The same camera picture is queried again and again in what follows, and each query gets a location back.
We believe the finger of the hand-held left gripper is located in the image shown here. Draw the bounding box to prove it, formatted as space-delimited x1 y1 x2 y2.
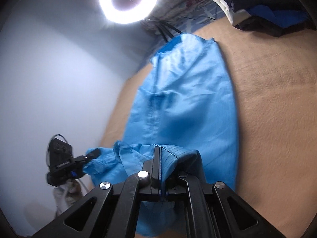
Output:
74 148 101 164

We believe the cream white garment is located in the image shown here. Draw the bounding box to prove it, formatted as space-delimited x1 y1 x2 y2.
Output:
210 0 236 26

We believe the blue checked bedsheet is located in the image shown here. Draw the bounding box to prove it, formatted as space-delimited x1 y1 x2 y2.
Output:
144 0 226 37

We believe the tan mat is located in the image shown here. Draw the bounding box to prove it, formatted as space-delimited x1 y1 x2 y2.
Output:
89 15 317 238

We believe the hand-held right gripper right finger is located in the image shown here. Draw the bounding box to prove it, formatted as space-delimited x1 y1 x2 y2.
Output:
162 170 288 238

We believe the black tripod stand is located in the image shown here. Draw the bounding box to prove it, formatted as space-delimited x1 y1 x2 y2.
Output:
149 17 184 42

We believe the blue black jacket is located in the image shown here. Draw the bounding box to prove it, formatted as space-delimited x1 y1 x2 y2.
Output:
234 4 312 38

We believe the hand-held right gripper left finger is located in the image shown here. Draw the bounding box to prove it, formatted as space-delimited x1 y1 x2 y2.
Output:
32 146 161 238

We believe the white ring light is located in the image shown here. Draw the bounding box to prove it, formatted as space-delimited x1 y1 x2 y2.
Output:
98 0 159 25

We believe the person's left hand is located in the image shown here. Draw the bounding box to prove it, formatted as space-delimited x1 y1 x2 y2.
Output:
53 180 83 212

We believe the blue work coat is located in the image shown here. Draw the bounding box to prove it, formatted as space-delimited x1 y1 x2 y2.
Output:
83 33 239 237

